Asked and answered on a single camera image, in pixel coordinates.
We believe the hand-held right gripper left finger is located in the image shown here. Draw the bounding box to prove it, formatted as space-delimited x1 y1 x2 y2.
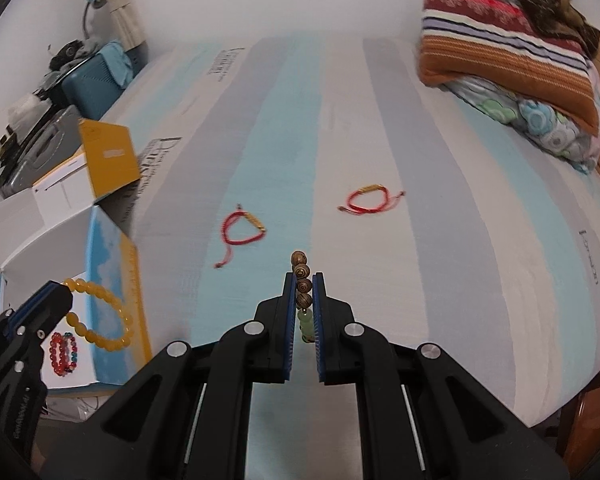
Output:
42 271 297 480

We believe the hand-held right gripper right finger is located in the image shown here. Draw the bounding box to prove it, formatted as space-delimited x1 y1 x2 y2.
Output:
312 271 572 480

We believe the yellow bead bracelet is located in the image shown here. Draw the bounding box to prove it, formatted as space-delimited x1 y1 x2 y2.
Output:
62 277 135 348

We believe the red bead bracelet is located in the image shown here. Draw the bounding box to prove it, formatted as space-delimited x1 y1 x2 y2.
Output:
49 331 71 376

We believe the multicolour bead bracelet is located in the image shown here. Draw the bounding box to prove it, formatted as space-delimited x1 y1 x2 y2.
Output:
62 332 79 373

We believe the brown wooden bead bracelet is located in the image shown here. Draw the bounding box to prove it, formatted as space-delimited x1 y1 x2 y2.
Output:
291 250 315 345

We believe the blue and white cardboard box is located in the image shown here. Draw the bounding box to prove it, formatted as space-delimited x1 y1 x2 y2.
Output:
0 119 153 390

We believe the striped bed sheet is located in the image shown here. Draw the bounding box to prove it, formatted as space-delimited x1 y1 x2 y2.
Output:
100 35 600 480

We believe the grey suitcase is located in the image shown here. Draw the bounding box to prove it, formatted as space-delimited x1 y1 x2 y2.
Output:
0 105 86 198

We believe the blue suitcase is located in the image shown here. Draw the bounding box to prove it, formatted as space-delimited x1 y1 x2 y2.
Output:
61 42 148 121

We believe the teal cloth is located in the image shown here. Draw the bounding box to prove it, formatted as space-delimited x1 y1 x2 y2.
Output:
100 42 133 86

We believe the dark clutter pile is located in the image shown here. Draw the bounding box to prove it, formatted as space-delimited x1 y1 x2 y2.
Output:
47 40 101 73

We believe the floral quilt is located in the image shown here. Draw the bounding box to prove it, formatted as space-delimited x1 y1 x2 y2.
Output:
440 67 600 175

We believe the cream curtain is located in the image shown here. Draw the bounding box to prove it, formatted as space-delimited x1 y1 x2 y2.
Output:
91 0 148 53

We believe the striped pillow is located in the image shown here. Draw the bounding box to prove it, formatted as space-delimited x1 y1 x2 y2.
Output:
417 0 600 136

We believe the red string bracelet long tail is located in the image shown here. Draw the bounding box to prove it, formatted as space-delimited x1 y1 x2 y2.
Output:
214 204 267 269

